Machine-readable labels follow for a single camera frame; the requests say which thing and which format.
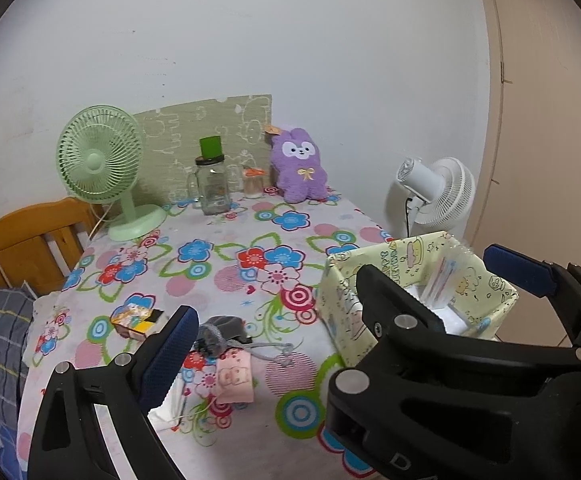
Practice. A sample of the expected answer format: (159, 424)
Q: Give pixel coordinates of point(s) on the green patterned board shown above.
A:
(180, 125)

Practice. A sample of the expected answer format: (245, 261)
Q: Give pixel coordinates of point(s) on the yellow patterned storage box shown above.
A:
(343, 330)

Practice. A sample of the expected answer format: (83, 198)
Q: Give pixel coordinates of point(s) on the wooden chair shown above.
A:
(15, 240)

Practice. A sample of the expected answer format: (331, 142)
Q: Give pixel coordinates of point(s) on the purple plush rabbit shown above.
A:
(298, 175)

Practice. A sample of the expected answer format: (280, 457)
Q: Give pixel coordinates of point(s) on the beige wardrobe door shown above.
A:
(535, 110)

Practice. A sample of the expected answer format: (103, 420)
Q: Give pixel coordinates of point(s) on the orange plush tag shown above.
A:
(272, 130)

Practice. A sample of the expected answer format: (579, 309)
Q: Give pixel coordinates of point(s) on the small colourful box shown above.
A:
(130, 315)

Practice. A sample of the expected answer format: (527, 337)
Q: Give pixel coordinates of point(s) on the glass jar with green lid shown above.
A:
(213, 190)

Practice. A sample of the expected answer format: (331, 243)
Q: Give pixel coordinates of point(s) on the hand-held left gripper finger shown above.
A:
(170, 355)

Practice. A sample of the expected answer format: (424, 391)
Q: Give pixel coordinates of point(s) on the clear striped packet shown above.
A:
(440, 280)

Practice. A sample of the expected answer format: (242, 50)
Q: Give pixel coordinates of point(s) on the floral tablecloth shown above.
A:
(210, 230)

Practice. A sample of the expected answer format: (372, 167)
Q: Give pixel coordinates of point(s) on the white desk fan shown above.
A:
(445, 185)

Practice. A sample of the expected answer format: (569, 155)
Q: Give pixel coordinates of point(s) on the green desk fan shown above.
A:
(100, 160)

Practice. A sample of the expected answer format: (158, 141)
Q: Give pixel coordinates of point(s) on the small jar with orange top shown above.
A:
(252, 185)

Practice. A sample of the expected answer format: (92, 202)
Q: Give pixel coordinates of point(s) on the grey fuzzy sock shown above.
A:
(220, 332)

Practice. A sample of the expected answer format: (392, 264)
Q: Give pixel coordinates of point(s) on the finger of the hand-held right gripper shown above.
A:
(375, 290)
(520, 270)

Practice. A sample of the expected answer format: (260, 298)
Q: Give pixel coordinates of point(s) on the pink wet wipes packet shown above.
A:
(233, 377)

